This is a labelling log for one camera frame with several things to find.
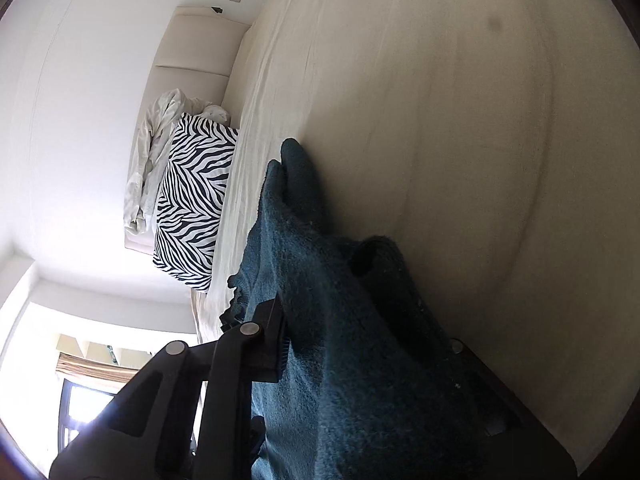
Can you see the zebra print pillow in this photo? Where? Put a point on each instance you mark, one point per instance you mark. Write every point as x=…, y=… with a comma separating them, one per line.
x=192, y=195

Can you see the black framed window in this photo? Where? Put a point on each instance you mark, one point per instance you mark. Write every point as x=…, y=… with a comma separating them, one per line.
x=80, y=410

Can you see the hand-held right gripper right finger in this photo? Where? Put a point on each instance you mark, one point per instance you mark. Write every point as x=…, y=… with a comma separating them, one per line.
x=482, y=375

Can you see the beige curtain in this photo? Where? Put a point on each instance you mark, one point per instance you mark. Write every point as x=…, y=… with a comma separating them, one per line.
x=95, y=367

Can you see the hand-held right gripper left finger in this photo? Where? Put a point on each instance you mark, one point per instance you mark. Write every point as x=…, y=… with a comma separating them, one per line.
x=280, y=357

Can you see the beige padded headboard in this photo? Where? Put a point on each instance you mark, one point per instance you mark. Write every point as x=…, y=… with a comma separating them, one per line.
x=192, y=45

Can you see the bed with beige sheet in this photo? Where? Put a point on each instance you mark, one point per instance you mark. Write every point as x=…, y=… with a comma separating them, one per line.
x=425, y=110

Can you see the dark green sweater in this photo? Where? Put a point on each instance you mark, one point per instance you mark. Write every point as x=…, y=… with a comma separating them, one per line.
x=350, y=360

